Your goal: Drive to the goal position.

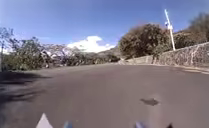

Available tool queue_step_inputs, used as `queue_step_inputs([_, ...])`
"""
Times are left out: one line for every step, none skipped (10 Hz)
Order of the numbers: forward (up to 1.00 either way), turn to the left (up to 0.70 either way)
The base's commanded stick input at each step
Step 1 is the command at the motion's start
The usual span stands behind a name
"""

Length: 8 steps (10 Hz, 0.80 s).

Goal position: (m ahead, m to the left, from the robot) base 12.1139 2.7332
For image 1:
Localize white pole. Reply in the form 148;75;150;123
163;8;177;52

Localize large leafy tree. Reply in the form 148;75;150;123
117;23;173;60

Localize grey asphalt road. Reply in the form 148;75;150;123
0;63;209;128

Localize row of trees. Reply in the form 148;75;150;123
0;20;121;72

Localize pale kerb strip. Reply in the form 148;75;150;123
173;65;209;76

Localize trees behind wall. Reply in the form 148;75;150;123
173;8;209;50

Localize robot's own part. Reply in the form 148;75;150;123
134;121;146;128
62;121;74;128

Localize stone wall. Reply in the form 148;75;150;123
119;40;209;69

